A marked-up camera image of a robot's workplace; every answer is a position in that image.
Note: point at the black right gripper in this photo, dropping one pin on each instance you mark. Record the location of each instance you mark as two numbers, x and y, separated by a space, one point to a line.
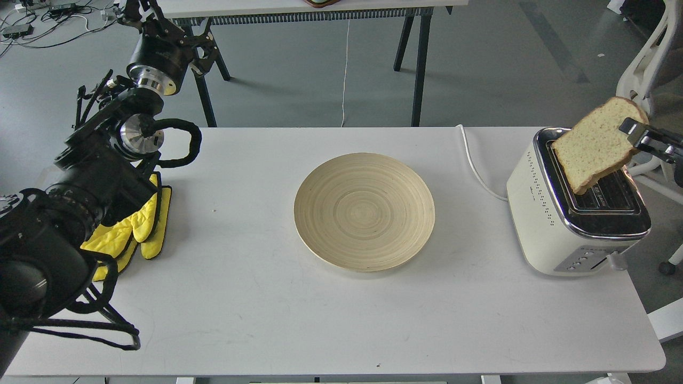
662 143

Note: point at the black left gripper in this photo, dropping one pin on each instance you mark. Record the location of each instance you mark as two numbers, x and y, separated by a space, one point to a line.
164 51

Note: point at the slice of bread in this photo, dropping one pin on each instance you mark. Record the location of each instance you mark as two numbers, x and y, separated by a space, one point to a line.
595 146

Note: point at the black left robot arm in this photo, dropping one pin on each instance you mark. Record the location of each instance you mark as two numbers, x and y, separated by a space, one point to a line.
50 284

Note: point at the cream white toaster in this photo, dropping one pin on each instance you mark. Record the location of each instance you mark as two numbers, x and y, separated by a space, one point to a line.
564 234

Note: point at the background table with black legs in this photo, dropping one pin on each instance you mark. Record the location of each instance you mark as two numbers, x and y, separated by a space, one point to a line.
192 13

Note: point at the brown object on background table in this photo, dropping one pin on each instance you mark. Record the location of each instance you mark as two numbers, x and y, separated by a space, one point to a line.
320 3

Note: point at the yellow oven mitt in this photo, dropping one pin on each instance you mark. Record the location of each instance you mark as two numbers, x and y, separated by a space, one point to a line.
142 231

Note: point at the round bamboo plate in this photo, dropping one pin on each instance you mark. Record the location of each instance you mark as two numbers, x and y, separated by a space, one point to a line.
364 212

